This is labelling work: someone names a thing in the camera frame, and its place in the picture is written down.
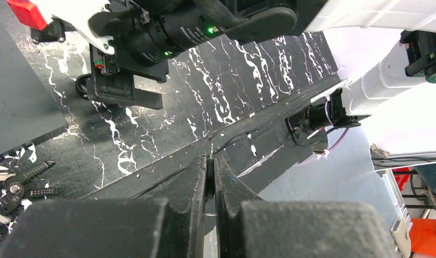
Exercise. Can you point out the key bunch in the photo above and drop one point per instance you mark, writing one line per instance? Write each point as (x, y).
(210, 189)

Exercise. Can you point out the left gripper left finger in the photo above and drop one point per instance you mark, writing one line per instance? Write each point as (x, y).
(169, 224)

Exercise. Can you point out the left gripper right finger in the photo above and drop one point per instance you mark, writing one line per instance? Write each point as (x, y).
(249, 226)

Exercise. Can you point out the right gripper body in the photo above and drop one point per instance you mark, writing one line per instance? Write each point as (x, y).
(112, 80)

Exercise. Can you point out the black box at front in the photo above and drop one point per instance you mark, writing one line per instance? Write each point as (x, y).
(28, 112)

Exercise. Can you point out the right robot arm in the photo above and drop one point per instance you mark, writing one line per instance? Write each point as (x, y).
(148, 33)

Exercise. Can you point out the black pliers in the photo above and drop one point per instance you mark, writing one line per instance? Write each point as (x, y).
(13, 189)

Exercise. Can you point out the orange and black padlock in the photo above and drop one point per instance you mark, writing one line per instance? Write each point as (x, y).
(82, 83)

